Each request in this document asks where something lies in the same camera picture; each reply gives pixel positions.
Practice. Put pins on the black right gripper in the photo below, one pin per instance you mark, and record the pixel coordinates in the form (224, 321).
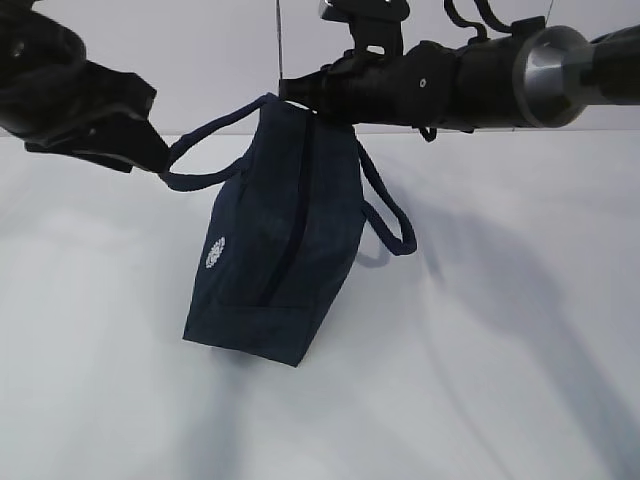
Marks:
(339, 91)

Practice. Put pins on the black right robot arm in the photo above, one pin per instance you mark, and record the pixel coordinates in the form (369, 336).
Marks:
(537, 77)

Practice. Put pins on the navy blue lunch bag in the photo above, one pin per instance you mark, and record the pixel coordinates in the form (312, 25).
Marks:
(284, 231)

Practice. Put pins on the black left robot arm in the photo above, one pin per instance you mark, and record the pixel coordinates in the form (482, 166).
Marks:
(57, 101)

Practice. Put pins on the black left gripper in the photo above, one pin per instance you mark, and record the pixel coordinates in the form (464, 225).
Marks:
(106, 123)

